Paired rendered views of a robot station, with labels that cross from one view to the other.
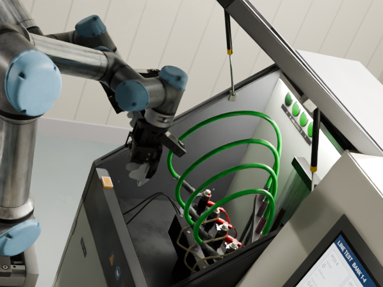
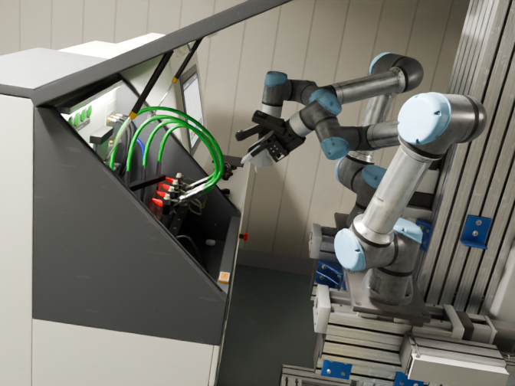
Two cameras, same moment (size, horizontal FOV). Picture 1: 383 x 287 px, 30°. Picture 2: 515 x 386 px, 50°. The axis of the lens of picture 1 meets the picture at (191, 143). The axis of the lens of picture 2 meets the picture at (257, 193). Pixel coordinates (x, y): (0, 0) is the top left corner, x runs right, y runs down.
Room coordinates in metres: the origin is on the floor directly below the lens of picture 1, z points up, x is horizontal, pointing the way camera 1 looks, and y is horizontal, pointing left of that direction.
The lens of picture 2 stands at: (3.31, 1.02, 1.82)
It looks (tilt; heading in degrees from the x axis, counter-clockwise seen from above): 20 degrees down; 209
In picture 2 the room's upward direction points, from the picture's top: 9 degrees clockwise
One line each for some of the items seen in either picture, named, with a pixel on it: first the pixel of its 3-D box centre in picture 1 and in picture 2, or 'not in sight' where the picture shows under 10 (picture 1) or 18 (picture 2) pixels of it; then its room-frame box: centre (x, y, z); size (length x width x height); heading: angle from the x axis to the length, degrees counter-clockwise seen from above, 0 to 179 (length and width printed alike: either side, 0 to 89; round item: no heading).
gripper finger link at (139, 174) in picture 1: (138, 175); not in sight; (1.63, 0.10, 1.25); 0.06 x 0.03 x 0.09; 120
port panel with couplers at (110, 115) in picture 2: not in sight; (113, 142); (1.83, -0.45, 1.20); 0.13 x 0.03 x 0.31; 30
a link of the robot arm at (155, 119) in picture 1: (159, 115); (270, 110); (1.65, 0.10, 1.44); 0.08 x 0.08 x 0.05
